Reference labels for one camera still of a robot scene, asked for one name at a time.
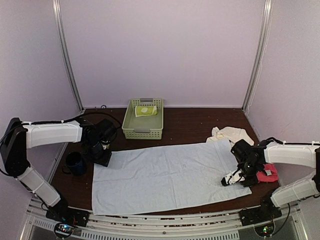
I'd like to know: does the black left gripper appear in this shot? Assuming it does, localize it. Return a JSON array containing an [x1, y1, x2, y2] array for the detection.
[[83, 139, 112, 167]]

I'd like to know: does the light blue towel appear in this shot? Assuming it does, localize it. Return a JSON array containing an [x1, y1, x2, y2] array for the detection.
[[92, 138, 251, 216]]

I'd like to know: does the pale green plastic basket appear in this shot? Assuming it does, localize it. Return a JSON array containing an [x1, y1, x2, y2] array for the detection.
[[121, 98, 164, 140]]

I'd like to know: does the green patterned towel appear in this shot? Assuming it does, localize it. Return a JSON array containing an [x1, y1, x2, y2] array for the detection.
[[134, 105, 158, 118]]

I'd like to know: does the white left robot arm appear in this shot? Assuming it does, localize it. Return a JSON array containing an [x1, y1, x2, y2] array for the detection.
[[0, 117, 117, 222]]

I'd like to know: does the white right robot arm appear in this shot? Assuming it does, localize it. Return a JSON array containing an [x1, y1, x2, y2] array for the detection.
[[221, 137, 320, 221]]

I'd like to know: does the pink towel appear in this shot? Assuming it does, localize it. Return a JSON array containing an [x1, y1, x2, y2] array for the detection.
[[256, 163, 278, 183]]

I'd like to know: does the dark blue mug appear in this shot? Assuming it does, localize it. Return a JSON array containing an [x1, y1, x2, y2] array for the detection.
[[62, 151, 87, 176]]

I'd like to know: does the cream white towel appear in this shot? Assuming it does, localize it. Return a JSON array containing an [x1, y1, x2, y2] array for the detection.
[[206, 126, 255, 147]]

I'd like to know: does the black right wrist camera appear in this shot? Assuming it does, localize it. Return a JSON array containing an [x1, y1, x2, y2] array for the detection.
[[230, 139, 253, 162]]

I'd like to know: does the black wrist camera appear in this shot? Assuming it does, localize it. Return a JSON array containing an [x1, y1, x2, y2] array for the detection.
[[96, 119, 117, 143], [230, 139, 253, 162]]

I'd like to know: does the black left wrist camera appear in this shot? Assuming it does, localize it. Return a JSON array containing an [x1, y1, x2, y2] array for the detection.
[[96, 119, 117, 143]]

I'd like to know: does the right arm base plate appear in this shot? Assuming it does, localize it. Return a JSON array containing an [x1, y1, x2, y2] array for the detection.
[[239, 206, 282, 227]]

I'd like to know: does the aluminium front rail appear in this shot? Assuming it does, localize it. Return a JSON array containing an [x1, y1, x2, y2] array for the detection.
[[19, 196, 308, 240]]

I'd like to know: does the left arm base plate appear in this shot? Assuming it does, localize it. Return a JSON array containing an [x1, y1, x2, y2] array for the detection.
[[45, 208, 90, 227]]

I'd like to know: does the aluminium frame post left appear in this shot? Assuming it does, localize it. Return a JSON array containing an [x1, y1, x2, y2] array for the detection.
[[52, 0, 84, 112]]

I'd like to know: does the aluminium frame post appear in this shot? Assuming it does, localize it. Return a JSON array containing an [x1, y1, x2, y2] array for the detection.
[[241, 0, 273, 114], [52, 0, 84, 112]]

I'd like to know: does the aluminium frame post right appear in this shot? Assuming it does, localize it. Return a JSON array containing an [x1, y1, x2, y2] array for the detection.
[[241, 0, 273, 114]]

